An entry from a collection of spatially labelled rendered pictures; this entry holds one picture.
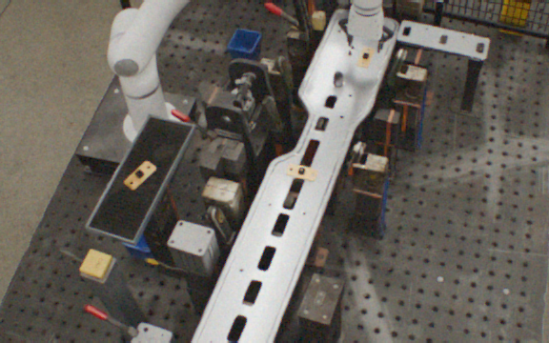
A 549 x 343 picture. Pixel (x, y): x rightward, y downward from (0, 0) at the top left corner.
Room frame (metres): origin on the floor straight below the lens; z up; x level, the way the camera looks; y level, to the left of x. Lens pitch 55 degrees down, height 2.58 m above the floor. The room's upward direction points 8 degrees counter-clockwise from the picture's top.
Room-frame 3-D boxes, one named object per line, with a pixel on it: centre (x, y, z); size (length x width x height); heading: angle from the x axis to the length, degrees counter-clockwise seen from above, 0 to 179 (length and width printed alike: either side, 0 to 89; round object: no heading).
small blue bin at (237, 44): (1.87, 0.02, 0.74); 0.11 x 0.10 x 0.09; 153
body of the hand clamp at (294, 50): (1.60, -0.15, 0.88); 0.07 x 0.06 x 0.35; 63
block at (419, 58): (1.51, -0.50, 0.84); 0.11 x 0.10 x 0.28; 63
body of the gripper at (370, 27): (1.50, -0.34, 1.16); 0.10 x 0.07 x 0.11; 63
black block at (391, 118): (1.27, -0.37, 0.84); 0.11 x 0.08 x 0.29; 63
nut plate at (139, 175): (1.06, 0.32, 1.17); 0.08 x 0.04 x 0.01; 133
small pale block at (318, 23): (1.65, -0.22, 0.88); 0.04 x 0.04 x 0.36; 63
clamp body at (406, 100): (1.38, -0.46, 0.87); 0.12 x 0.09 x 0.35; 63
